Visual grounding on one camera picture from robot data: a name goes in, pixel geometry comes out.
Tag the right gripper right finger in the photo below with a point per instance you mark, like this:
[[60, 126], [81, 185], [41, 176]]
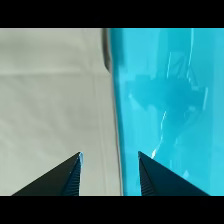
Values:
[[159, 180]]

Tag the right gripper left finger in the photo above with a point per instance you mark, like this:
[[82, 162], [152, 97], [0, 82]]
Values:
[[63, 180]]

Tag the white T-shirt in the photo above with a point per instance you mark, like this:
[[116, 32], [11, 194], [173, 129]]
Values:
[[53, 106]]

